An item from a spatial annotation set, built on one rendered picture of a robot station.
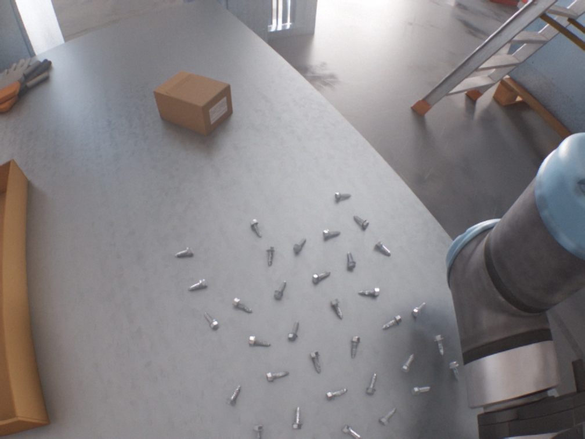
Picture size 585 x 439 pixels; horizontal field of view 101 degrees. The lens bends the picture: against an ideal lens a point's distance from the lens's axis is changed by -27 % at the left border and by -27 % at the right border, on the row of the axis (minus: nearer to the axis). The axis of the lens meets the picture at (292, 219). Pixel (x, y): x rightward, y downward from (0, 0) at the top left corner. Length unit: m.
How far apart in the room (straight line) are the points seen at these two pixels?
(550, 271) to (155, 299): 0.40
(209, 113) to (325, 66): 1.61
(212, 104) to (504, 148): 1.69
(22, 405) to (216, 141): 0.47
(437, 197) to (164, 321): 1.26
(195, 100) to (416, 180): 1.12
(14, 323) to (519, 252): 0.52
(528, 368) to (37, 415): 0.49
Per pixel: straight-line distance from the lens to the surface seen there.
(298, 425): 0.36
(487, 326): 0.30
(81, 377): 0.44
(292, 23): 2.54
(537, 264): 0.25
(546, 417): 0.27
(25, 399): 0.43
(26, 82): 1.03
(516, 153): 2.02
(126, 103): 0.72
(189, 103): 0.55
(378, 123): 1.71
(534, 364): 0.30
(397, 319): 0.40
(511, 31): 1.54
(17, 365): 0.44
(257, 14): 1.54
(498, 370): 0.30
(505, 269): 0.27
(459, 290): 0.33
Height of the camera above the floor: 1.02
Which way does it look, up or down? 56 degrees down
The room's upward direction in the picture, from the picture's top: 4 degrees clockwise
